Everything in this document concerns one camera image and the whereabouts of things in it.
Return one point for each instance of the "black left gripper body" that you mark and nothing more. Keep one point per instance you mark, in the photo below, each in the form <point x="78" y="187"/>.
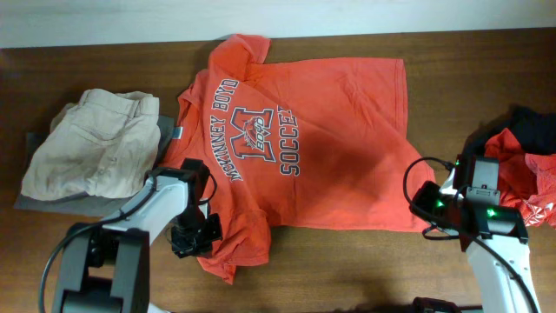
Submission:
<point x="194" y="235"/>

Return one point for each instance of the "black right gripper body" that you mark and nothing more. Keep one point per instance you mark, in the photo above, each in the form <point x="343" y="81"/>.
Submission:
<point x="431" y="204"/>

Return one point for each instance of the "orange soccer t-shirt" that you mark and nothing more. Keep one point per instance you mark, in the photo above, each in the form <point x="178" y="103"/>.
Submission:
<point x="318" y="143"/>

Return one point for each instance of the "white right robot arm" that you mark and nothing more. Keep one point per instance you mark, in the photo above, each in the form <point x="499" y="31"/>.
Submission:
<point x="493" y="237"/>

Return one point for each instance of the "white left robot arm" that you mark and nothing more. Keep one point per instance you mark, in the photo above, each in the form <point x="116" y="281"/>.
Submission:
<point x="105" y="265"/>

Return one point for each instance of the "red patterned garment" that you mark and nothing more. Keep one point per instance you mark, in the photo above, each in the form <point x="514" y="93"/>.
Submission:
<point x="526" y="181"/>

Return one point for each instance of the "grey folded garment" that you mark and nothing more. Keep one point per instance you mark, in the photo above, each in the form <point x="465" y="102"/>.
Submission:
<point x="85" y="205"/>

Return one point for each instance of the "beige folded shorts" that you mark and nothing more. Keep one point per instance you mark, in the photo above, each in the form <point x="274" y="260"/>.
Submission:
<point x="101" y="146"/>

